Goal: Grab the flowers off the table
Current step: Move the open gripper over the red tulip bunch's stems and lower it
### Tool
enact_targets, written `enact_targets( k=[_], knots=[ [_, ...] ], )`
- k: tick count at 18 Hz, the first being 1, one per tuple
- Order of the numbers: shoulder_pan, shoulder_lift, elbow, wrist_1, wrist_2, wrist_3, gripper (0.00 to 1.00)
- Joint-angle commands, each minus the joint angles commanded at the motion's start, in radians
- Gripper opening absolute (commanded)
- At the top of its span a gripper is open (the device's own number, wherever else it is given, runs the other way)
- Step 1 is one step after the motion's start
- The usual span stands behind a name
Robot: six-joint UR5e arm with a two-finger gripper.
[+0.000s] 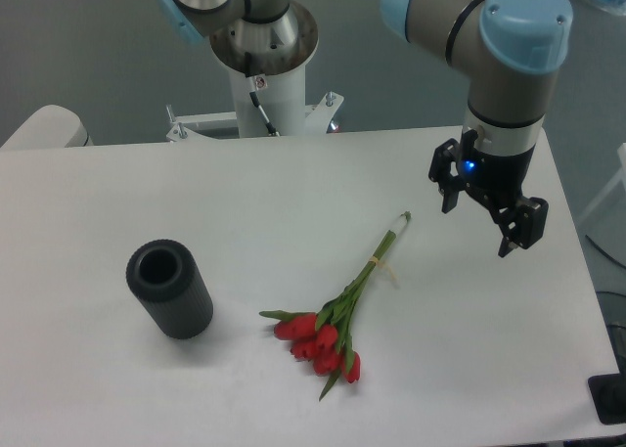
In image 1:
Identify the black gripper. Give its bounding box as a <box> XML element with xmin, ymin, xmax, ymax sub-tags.
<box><xmin>428</xmin><ymin>129</ymin><xmax>549</xmax><ymax>257</ymax></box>

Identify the red tulip bouquet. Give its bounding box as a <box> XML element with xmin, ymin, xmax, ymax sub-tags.
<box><xmin>259</xmin><ymin>211</ymin><xmax>412</xmax><ymax>399</ymax></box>

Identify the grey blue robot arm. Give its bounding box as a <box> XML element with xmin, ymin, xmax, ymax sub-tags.
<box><xmin>157</xmin><ymin>0</ymin><xmax>573</xmax><ymax>256</ymax></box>

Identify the black device at table edge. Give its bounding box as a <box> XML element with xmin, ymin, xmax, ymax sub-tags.
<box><xmin>588</xmin><ymin>374</ymin><xmax>625</xmax><ymax>425</ymax></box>

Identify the black ribbed cylindrical vase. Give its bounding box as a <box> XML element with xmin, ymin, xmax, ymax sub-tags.
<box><xmin>125</xmin><ymin>239</ymin><xmax>213</xmax><ymax>339</ymax></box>

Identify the white chair armrest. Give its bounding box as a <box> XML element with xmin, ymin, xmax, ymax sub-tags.
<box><xmin>1</xmin><ymin>105</ymin><xmax>94</xmax><ymax>152</ymax></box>

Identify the black cable on floor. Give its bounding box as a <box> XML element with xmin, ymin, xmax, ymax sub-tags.
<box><xmin>585</xmin><ymin>235</ymin><xmax>626</xmax><ymax>267</ymax></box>

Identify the white frame at right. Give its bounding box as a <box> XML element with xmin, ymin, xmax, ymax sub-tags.
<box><xmin>577</xmin><ymin>144</ymin><xmax>625</xmax><ymax>228</ymax></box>

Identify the black cable on pedestal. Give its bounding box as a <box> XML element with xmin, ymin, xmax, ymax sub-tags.
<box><xmin>248</xmin><ymin>91</ymin><xmax>281</xmax><ymax>138</ymax></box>

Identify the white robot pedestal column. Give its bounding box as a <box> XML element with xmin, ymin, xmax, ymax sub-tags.
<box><xmin>164</xmin><ymin>1</ymin><xmax>344</xmax><ymax>143</ymax></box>

